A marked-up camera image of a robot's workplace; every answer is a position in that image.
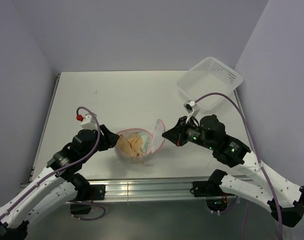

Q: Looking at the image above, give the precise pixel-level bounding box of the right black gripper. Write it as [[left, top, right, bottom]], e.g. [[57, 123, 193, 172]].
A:
[[162, 115, 215, 150]]

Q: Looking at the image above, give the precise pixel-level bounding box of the beige bra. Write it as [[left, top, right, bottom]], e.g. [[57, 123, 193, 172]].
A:
[[116, 133, 146, 159]]

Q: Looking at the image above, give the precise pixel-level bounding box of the white mesh laundry bag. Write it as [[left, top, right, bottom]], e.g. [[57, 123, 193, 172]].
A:
[[114, 119, 166, 165]]

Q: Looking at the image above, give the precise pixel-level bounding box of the mint green bra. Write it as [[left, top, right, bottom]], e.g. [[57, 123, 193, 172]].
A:
[[138, 131, 153, 154]]

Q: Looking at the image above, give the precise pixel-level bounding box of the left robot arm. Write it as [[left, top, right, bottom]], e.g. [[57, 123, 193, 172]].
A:
[[0, 124, 119, 240]]

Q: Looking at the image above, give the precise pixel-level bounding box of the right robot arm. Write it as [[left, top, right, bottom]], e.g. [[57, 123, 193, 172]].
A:
[[162, 114, 304, 228]]

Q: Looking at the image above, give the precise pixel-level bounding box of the white plastic basket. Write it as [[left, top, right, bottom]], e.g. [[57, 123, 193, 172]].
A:
[[176, 56, 243, 101]]

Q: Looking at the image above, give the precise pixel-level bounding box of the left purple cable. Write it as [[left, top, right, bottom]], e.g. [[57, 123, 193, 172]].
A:
[[0, 106, 101, 223]]

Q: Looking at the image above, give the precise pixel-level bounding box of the purple cable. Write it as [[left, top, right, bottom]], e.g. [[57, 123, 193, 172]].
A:
[[0, 106, 101, 223], [195, 92, 284, 240]]

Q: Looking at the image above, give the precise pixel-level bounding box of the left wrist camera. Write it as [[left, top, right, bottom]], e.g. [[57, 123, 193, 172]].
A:
[[76, 113, 97, 131]]

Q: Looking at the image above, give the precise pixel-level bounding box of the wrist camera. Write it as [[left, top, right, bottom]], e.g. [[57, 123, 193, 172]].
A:
[[76, 113, 97, 131], [183, 100, 200, 123]]

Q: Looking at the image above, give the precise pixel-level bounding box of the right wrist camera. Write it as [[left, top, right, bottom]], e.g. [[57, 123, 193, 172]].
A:
[[183, 100, 200, 123]]

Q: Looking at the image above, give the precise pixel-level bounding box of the aluminium table frame rail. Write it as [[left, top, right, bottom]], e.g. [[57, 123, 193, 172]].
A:
[[15, 176, 279, 205]]

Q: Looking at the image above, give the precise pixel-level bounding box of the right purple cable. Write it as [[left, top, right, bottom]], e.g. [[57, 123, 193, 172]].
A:
[[195, 92, 284, 240]]

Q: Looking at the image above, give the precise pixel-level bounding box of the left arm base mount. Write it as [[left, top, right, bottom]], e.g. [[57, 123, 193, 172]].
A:
[[69, 184, 106, 221]]

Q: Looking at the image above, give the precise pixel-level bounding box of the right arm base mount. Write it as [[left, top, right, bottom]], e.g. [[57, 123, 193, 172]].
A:
[[189, 181, 228, 213]]

